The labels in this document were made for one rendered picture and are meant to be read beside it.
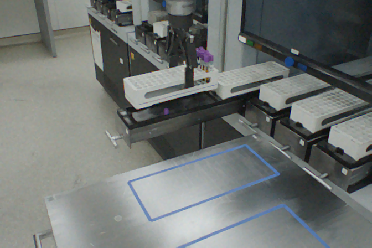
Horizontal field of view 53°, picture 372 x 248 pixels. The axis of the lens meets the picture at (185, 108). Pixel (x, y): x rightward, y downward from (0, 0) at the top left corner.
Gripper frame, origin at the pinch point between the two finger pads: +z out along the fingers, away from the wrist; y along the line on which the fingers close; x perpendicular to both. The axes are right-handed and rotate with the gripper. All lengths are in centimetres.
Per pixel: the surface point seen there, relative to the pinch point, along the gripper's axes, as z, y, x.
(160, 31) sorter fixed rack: 7, -66, 25
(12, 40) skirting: 88, -349, -26
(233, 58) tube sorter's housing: 4.0, -11.7, 29.8
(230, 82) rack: 5.2, 3.3, 17.5
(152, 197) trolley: 9.4, 38.2, -28.4
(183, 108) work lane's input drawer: 11.2, 2.3, -0.4
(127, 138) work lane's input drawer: 15.0, 4.9, -21.7
